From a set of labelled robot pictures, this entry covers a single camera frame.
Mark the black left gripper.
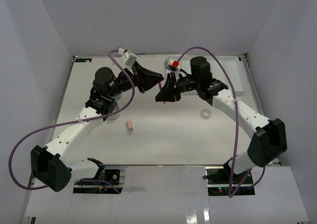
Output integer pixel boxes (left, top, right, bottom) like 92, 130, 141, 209
109, 61, 164, 98

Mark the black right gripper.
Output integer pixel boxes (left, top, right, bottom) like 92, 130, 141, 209
156, 71, 201, 102

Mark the small clear tape roll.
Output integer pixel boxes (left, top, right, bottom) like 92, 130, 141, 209
201, 109, 211, 119

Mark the pink correction tape dispenser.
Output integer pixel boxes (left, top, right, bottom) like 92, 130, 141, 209
126, 119, 134, 132

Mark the large clear tape roll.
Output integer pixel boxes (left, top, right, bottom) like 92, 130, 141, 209
108, 112, 121, 120

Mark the red gel pen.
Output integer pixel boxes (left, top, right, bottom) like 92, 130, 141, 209
158, 82, 166, 104

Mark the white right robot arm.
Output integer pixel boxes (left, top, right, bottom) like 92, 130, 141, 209
155, 56, 287, 184

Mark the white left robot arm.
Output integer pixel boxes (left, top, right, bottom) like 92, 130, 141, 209
31, 61, 163, 192

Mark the white divided organizer tray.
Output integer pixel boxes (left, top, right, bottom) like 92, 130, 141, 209
178, 56, 247, 96

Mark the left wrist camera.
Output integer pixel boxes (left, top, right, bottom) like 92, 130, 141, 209
122, 50, 137, 67

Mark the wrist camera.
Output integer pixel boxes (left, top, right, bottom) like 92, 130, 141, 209
122, 50, 137, 67
164, 58, 180, 73

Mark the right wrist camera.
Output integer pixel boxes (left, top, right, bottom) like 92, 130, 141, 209
164, 58, 180, 73

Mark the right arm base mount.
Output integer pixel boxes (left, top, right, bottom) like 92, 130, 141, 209
203, 167, 255, 197

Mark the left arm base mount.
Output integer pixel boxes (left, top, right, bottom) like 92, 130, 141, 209
71, 158, 127, 194

